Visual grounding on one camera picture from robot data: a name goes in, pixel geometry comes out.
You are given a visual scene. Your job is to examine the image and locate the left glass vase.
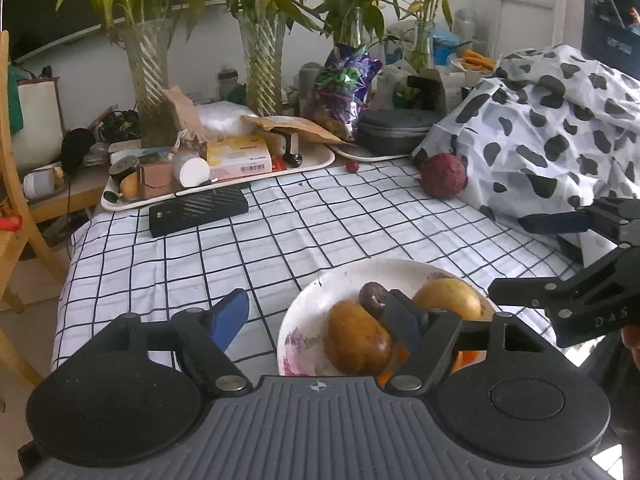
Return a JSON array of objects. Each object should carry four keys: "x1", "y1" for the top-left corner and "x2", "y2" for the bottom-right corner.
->
[{"x1": 118, "y1": 20, "x2": 177, "y2": 148}]

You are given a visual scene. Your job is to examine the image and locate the brown spotted mango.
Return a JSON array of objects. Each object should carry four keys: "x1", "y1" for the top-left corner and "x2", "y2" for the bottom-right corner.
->
[{"x1": 323, "y1": 300, "x2": 393, "y2": 376}]

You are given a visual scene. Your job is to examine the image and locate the crumpled brown paper bag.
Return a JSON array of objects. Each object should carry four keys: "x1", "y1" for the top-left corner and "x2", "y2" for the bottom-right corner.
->
[{"x1": 162, "y1": 86, "x2": 207, "y2": 155}]

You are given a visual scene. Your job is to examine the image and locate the brown leather pouch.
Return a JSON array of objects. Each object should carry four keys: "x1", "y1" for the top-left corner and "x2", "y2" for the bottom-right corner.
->
[{"x1": 138, "y1": 162, "x2": 176, "y2": 200}]

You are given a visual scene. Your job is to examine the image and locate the white round bottle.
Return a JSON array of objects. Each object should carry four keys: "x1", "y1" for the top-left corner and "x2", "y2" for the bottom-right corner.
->
[{"x1": 172, "y1": 153, "x2": 210, "y2": 188}]

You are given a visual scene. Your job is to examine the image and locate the white oval tray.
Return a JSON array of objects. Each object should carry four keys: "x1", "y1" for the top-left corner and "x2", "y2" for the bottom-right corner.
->
[{"x1": 98, "y1": 140, "x2": 336, "y2": 213}]

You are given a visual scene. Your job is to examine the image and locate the glass vase with stems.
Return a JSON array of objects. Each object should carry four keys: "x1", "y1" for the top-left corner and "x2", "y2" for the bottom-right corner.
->
[{"x1": 236, "y1": 10, "x2": 285, "y2": 117}]

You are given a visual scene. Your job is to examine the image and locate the large orange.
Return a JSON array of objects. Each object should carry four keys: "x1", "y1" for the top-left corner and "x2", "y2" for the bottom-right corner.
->
[{"x1": 375, "y1": 344, "x2": 486, "y2": 388}]

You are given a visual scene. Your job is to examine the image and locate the dark purple fruit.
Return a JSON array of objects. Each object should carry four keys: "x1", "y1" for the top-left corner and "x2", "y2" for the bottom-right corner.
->
[{"x1": 359, "y1": 282, "x2": 388, "y2": 320}]

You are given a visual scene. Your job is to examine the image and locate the purple snack bag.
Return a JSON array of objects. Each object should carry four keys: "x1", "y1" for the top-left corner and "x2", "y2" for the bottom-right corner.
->
[{"x1": 303, "y1": 44, "x2": 383, "y2": 142}]

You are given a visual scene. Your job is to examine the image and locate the yellow white box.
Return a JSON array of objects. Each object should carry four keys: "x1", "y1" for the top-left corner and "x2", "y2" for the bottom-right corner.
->
[{"x1": 206, "y1": 134, "x2": 272, "y2": 181}]

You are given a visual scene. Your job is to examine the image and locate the grey zip case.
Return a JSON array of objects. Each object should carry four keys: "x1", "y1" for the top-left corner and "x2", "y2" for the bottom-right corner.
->
[{"x1": 355, "y1": 108, "x2": 442, "y2": 156}]

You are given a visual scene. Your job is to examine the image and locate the large yellow mango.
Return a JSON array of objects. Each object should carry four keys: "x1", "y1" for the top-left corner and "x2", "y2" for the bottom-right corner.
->
[{"x1": 412, "y1": 278, "x2": 483, "y2": 321}]

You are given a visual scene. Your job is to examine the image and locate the floral white plate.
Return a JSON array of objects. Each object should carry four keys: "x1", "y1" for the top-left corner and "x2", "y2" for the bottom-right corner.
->
[{"x1": 277, "y1": 259, "x2": 495, "y2": 387}]

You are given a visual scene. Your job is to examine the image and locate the checked tablecloth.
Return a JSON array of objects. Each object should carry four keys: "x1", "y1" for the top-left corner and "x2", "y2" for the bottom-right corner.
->
[{"x1": 52, "y1": 160, "x2": 576, "y2": 376}]

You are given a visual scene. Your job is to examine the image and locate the cow print cloth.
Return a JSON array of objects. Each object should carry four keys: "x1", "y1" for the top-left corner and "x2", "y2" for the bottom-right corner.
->
[{"x1": 410, "y1": 43, "x2": 640, "y2": 266}]

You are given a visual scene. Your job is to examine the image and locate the small red fruit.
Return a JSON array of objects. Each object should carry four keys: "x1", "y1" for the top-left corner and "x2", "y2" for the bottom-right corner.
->
[{"x1": 345, "y1": 159, "x2": 359, "y2": 174}]

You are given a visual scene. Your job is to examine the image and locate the red dragon fruit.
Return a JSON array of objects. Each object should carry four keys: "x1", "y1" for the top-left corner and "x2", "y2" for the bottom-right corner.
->
[{"x1": 420, "y1": 153, "x2": 468, "y2": 200}]

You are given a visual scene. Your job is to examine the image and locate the wooden chair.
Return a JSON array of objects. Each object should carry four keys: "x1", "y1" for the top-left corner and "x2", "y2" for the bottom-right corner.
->
[{"x1": 0, "y1": 29, "x2": 68, "y2": 388}]

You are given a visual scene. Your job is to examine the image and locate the brown padded envelope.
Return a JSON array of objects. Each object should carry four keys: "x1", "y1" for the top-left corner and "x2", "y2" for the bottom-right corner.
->
[{"x1": 241, "y1": 115, "x2": 344, "y2": 145}]

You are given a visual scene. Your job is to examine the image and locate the white plastic bag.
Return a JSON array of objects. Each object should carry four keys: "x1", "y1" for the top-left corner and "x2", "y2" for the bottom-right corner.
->
[{"x1": 195, "y1": 101, "x2": 256, "y2": 142}]

